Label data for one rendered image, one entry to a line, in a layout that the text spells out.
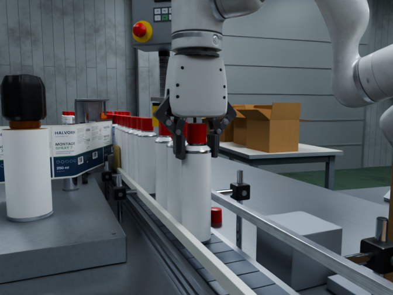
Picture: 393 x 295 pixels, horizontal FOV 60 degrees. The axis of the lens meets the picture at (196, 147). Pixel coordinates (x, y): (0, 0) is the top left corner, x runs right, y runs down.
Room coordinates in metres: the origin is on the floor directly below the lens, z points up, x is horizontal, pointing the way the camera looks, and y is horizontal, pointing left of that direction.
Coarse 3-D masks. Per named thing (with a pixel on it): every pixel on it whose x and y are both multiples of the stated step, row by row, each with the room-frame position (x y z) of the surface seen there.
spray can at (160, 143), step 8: (160, 128) 0.73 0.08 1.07; (160, 136) 0.73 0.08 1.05; (168, 136) 0.73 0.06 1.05; (160, 144) 0.72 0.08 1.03; (160, 152) 0.72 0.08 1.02; (160, 160) 0.72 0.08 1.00; (160, 168) 0.72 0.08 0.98; (160, 176) 0.72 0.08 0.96; (160, 184) 0.72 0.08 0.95; (160, 192) 0.72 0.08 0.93; (160, 200) 0.72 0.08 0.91
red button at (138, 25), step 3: (135, 24) 0.96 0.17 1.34; (138, 24) 0.96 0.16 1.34; (141, 24) 0.96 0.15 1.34; (135, 27) 0.96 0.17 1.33; (138, 27) 0.95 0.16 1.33; (141, 27) 0.95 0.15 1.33; (144, 27) 0.96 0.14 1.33; (135, 30) 0.96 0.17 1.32; (138, 30) 0.95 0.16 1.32; (141, 30) 0.95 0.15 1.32; (144, 30) 0.96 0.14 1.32; (135, 33) 0.96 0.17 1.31; (138, 33) 0.95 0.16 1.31; (141, 33) 0.95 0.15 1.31; (144, 33) 0.96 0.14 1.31; (138, 36) 0.96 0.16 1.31; (141, 36) 0.96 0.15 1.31
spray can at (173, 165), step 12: (168, 144) 0.64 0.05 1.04; (168, 156) 0.64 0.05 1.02; (168, 168) 0.64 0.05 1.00; (180, 168) 0.63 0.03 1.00; (168, 180) 0.64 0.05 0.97; (180, 180) 0.63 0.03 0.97; (168, 192) 0.64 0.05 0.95; (180, 192) 0.63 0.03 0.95; (168, 204) 0.64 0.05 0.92; (180, 204) 0.63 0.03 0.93; (180, 216) 0.63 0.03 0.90
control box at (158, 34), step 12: (132, 0) 0.99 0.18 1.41; (144, 0) 0.98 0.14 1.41; (132, 12) 1.00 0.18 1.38; (144, 12) 0.98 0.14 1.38; (132, 24) 1.00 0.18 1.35; (144, 24) 0.98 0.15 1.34; (156, 24) 0.97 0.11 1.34; (168, 24) 0.97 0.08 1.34; (132, 36) 1.00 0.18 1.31; (144, 36) 0.98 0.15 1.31; (156, 36) 0.97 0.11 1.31; (168, 36) 0.97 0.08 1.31; (144, 48) 1.02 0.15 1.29; (156, 48) 1.02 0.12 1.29; (168, 48) 1.02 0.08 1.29
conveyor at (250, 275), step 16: (144, 208) 0.76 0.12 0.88; (160, 224) 0.65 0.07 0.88; (176, 240) 0.57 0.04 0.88; (192, 256) 0.50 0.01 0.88; (224, 256) 0.50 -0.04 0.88; (240, 256) 0.50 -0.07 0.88; (208, 272) 0.45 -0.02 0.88; (240, 272) 0.45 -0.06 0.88; (256, 272) 0.45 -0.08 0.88; (256, 288) 0.41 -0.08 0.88; (272, 288) 0.41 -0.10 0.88
